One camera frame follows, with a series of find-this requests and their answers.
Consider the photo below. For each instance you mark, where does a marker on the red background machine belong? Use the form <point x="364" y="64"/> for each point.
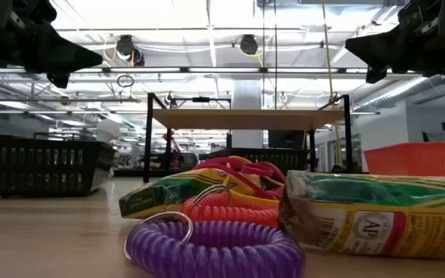
<point x="168" y="136"/>

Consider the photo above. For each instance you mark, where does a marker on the wooden shelf riser black legs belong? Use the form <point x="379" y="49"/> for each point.
<point x="245" y="119"/>

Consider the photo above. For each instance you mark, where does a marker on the black rig frame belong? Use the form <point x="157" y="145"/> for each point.
<point x="130" y="172"/>

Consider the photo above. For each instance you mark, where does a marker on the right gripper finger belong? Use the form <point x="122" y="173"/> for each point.
<point x="381" y="58"/>
<point x="384" y="38"/>

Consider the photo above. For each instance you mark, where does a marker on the black plastic mesh basket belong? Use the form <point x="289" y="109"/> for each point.
<point x="276" y="151"/>
<point x="33" y="169"/>

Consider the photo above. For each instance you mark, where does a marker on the black background monitor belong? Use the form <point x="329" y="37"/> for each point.
<point x="286" y="140"/>

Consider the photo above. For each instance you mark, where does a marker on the yellow green crayon box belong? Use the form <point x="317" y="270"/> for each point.
<point x="381" y="216"/>
<point x="160" y="193"/>

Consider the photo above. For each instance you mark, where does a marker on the silver ceiling duct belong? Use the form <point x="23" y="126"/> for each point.
<point x="392" y="94"/>

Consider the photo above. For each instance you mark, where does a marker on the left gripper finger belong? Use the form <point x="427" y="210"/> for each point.
<point x="72" y="63"/>
<point x="64" y="42"/>

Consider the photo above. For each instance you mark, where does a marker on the white building column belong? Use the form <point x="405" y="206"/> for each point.
<point x="247" y="96"/>

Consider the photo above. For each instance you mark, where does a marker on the long ceiling light track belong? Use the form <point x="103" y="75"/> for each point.
<point x="207" y="70"/>

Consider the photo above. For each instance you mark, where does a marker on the orange plastic mesh basket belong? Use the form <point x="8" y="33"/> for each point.
<point x="412" y="158"/>

